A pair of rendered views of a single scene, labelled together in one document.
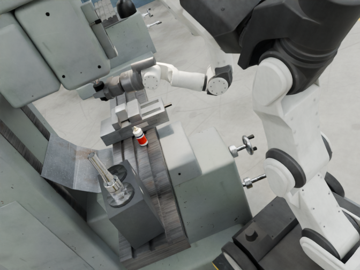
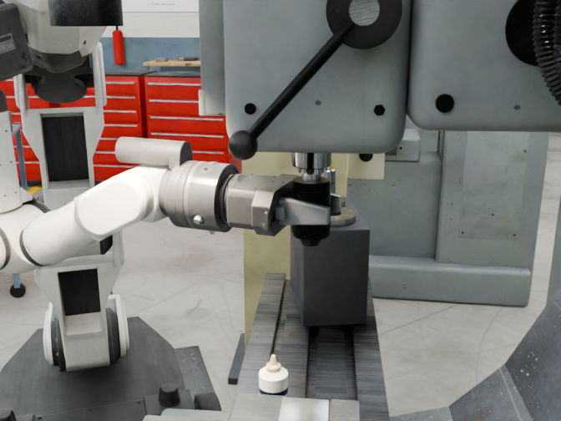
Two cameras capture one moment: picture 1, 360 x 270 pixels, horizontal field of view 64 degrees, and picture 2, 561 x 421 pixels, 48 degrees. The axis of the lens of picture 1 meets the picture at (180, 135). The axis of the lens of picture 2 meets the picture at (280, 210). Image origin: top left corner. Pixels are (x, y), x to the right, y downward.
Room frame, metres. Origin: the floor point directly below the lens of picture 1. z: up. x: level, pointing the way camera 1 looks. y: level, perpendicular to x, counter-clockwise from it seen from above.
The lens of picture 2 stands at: (1.89, 0.22, 1.45)
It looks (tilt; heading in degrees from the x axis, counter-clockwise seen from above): 17 degrees down; 183
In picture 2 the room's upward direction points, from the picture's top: straight up
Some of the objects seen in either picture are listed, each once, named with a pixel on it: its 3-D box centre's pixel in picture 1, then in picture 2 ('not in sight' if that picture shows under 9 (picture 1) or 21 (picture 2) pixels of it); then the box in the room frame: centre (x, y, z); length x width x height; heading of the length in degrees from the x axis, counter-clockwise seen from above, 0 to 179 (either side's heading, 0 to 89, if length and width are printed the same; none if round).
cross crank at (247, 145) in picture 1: (241, 147); not in sight; (1.13, -0.28, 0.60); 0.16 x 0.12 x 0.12; 88
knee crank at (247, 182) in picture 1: (261, 177); not in sight; (0.99, -0.30, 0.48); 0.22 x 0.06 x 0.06; 88
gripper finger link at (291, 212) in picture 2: not in sight; (302, 214); (1.18, 0.21, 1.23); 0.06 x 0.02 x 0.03; 73
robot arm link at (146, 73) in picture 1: (145, 74); (164, 180); (1.08, 0.03, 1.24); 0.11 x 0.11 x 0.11; 73
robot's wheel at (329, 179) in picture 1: (321, 186); not in sight; (0.79, -0.51, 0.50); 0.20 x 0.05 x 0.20; 20
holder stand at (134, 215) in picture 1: (129, 201); (325, 254); (0.71, 0.25, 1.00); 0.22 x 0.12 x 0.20; 8
